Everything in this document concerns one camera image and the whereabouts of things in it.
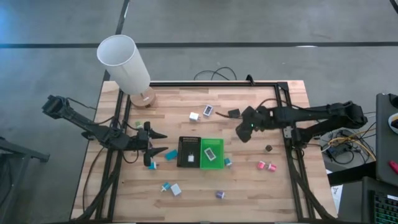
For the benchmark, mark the white cube charger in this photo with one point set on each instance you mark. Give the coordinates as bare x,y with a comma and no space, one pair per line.
194,116

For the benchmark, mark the backlit computer keyboard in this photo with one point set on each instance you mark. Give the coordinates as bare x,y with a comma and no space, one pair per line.
387,211

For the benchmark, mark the black keyboard shelf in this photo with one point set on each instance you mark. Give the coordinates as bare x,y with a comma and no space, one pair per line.
367,202

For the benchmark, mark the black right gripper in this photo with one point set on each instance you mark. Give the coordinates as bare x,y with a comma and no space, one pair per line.
255,121

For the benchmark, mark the teal rectangular box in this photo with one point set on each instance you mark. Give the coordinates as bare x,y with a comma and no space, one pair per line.
171,154

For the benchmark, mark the teal charger with prongs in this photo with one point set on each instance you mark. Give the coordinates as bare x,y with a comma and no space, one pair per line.
165,186

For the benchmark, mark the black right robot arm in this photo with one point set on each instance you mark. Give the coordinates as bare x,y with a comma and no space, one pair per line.
311,115

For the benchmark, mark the black plastic basket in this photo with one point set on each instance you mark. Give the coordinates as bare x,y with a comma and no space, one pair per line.
183,149

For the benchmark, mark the purple and white charger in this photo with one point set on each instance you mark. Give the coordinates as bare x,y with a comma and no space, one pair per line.
220,194

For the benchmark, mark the teal and white charger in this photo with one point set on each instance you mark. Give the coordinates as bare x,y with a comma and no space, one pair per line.
153,166
227,162

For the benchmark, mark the white paper sheet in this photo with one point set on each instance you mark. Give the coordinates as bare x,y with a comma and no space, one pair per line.
337,194

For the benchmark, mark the white digital clock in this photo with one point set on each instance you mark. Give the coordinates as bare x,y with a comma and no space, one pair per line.
210,154
208,110

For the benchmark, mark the black desk top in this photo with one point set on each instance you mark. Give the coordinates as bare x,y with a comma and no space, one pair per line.
384,149

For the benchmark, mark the pink and white charger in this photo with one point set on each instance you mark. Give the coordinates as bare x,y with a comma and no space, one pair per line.
261,165
271,167

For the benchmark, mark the pale grey cube charger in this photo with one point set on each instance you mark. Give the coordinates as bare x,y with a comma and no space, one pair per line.
175,189

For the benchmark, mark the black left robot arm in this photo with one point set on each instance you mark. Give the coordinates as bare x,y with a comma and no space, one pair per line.
93,129

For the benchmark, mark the green plastic basket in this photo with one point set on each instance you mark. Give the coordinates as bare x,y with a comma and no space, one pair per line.
217,146

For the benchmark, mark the black and white round charger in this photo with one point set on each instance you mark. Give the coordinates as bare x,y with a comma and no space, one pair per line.
268,148

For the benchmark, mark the white shade wooden base lamp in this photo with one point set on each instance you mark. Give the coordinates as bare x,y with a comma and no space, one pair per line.
124,65

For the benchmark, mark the small white plug charger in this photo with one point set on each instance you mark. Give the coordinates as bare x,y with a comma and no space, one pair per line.
191,158

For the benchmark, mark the black aluminium rig frame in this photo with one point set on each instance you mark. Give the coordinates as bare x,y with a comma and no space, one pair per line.
217,84

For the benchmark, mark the black digital clock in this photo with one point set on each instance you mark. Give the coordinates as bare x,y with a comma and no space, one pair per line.
233,112

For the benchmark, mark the grey metal cart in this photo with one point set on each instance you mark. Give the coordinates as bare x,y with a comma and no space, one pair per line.
18,151

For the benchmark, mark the green and white charger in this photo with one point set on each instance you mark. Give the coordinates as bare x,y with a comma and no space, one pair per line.
138,124

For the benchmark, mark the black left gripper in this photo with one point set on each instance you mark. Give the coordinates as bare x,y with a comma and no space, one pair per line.
142,140

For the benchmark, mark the white bowl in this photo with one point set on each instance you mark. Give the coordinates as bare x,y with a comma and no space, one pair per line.
392,117

